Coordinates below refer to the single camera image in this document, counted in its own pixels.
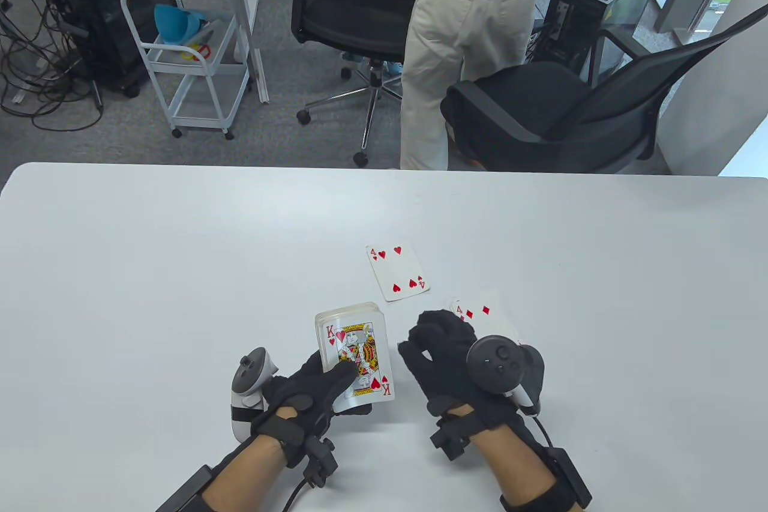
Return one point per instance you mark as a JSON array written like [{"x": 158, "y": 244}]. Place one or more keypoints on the black mesh office chair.
[
  {"x": 354, "y": 20},
  {"x": 522, "y": 104}
]

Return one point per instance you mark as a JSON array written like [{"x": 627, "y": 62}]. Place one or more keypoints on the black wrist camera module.
[
  {"x": 450, "y": 440},
  {"x": 318, "y": 461}
]

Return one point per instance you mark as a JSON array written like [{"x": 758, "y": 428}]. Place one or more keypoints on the grey white VR controller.
[
  {"x": 495, "y": 359},
  {"x": 243, "y": 410}
]

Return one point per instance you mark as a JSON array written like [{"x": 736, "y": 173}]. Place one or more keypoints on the black glass computer tower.
[{"x": 576, "y": 14}]

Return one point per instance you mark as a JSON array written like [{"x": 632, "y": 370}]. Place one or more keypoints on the person's right hand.
[{"x": 441, "y": 374}]

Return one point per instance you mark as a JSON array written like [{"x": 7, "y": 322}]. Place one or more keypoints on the four of diamonds playing card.
[{"x": 495, "y": 323}]

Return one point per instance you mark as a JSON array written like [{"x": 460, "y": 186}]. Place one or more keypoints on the blue plastic funnel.
[{"x": 171, "y": 26}]

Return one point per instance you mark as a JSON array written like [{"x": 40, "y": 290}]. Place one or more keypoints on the person's right forearm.
[{"x": 516, "y": 464}]

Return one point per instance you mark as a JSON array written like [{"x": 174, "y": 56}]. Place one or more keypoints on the deck of playing cards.
[{"x": 357, "y": 350}]

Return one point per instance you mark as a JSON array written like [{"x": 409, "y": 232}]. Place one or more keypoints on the four of hearts playing card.
[{"x": 399, "y": 272}]

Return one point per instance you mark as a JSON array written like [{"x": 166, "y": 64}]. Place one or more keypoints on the person's left hand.
[{"x": 294, "y": 395}]

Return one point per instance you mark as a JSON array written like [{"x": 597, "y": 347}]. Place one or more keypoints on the person's left forearm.
[{"x": 246, "y": 476}]

